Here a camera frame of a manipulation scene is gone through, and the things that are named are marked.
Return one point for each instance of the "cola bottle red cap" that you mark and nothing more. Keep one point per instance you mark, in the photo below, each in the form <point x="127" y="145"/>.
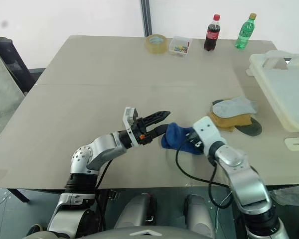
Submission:
<point x="211" y="35"/>

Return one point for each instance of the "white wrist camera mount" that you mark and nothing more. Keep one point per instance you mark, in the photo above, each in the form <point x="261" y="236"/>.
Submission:
<point x="129" y="117"/>
<point x="206" y="133"/>

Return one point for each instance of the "light grey sock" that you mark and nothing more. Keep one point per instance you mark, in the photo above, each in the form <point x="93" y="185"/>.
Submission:
<point x="234" y="107"/>

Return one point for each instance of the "olive rounded shape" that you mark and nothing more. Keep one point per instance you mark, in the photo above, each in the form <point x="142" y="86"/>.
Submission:
<point x="40" y="232"/>

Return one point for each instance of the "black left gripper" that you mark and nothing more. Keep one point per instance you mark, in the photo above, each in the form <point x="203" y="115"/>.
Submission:
<point x="140" y="129"/>

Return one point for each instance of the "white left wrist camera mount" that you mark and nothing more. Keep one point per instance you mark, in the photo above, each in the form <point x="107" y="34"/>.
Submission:
<point x="129" y="117"/>

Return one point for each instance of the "silver right robot leg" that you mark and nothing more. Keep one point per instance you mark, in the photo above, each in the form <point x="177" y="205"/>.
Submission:
<point x="199" y="214"/>

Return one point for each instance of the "clear packing tape roll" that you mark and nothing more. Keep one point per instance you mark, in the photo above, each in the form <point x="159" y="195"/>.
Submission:
<point x="155" y="49"/>

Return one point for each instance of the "clear plastic container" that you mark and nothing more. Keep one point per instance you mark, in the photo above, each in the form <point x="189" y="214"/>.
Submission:
<point x="179" y="46"/>

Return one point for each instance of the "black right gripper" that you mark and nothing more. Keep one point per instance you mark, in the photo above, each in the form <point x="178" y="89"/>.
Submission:
<point x="195" y="144"/>

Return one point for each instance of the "black table leg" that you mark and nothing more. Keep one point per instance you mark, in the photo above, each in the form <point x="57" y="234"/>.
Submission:
<point x="18" y="195"/>

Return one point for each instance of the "silver robot leg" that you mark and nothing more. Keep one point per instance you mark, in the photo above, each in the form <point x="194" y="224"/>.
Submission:
<point x="134" y="211"/>
<point x="199" y="214"/>

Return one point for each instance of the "silver left robot leg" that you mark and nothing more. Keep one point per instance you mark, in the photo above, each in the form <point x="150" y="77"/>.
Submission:
<point x="134" y="211"/>

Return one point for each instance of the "white plastic basket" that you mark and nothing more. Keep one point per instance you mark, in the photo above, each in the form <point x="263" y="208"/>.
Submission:
<point x="284" y="87"/>

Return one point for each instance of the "blue sock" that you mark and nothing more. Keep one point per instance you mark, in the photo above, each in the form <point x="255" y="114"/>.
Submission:
<point x="174" y="135"/>

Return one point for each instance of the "green plastic bottle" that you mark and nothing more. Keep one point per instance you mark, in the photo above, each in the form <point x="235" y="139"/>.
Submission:
<point x="245" y="32"/>

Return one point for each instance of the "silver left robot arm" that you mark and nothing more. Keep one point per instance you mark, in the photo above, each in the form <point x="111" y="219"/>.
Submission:
<point x="102" y="149"/>

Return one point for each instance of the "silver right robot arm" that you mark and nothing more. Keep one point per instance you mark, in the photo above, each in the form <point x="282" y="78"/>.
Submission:
<point x="246" y="179"/>

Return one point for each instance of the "silver robot torso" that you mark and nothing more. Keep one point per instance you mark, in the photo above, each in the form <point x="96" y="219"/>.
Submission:
<point x="144" y="234"/>

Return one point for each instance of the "white plastic bracket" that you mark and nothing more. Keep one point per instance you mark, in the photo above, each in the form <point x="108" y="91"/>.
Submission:
<point x="296" y="144"/>

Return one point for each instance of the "dark green sock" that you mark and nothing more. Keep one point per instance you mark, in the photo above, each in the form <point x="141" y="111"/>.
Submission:
<point x="250" y="128"/>

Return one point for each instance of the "crumpled clear plastic sheet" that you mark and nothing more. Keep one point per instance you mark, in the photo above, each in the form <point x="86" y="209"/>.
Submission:
<point x="291" y="195"/>

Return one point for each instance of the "black office chair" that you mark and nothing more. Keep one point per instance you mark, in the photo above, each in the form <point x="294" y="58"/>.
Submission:
<point x="12" y="62"/>

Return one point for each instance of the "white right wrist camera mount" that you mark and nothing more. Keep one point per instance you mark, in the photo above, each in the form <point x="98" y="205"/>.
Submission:
<point x="206" y="133"/>

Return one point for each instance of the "grey window frame post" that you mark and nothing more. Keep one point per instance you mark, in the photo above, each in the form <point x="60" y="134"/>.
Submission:
<point x="146" y="17"/>

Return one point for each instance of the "yellow sock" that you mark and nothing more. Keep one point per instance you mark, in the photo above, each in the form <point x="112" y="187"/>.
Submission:
<point x="226" y="123"/>

